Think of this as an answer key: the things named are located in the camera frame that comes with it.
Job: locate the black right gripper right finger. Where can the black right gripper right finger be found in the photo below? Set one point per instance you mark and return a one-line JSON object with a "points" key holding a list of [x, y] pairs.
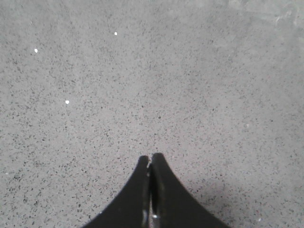
{"points": [[172, 204]]}

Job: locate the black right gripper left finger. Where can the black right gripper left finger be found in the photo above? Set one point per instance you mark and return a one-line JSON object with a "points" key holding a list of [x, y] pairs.
{"points": [[130, 208]]}

